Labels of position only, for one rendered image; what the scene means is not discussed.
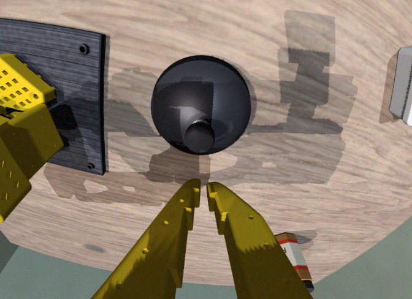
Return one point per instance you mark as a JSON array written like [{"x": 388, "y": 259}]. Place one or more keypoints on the paprika spice jar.
[{"x": 290, "y": 246}]

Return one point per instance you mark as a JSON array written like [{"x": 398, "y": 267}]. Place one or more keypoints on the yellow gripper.
[{"x": 154, "y": 266}]

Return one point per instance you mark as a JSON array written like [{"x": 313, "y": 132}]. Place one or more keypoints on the black dome bell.
[{"x": 201, "y": 105}]

